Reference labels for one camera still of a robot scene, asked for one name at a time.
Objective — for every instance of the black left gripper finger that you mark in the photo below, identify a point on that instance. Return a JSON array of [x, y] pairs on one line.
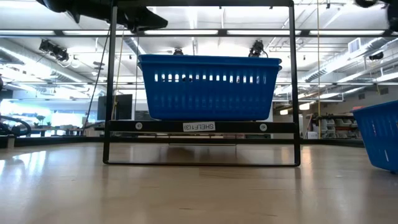
[[143, 20]]

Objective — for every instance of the black ceiling track lights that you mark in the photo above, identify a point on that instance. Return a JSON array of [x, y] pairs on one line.
[[56, 51]]

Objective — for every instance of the black computer monitor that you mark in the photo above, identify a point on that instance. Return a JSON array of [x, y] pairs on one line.
[[124, 107]]

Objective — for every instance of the white ceiling air vent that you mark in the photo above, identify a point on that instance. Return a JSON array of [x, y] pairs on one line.
[[354, 45]]

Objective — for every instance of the round black ceiling camera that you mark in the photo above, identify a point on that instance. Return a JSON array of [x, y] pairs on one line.
[[178, 52]]

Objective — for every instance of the black table edge rail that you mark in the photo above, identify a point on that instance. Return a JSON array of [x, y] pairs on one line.
[[62, 140]]

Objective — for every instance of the black duct-mounted fixture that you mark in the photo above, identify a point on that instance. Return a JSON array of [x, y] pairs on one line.
[[376, 56]]

